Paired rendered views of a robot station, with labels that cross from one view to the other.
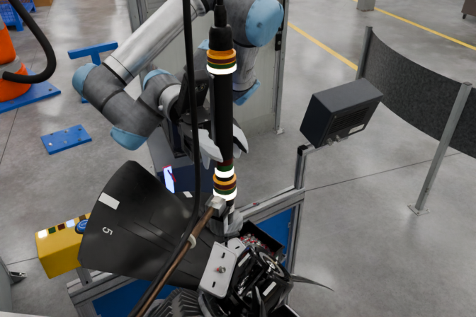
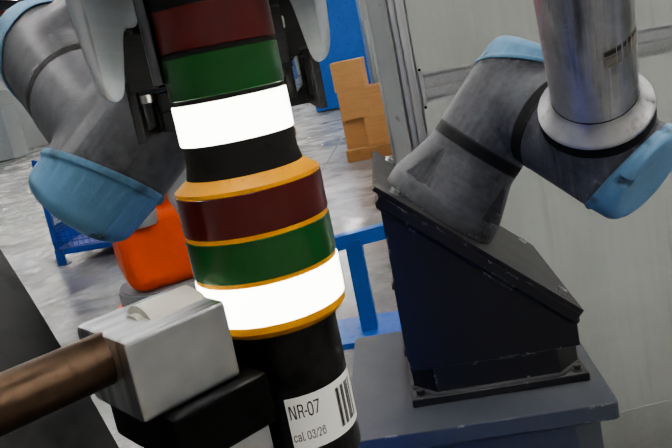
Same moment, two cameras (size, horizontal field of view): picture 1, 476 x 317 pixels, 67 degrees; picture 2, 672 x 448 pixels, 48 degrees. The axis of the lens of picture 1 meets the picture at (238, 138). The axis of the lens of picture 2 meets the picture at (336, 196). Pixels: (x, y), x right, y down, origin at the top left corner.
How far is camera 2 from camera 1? 0.53 m
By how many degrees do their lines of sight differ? 33
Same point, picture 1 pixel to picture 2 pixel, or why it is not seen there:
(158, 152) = (372, 391)
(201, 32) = not seen: hidden behind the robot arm
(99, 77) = (45, 15)
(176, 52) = not seen: hidden behind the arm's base
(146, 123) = (127, 118)
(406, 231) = not seen: outside the picture
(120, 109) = (63, 86)
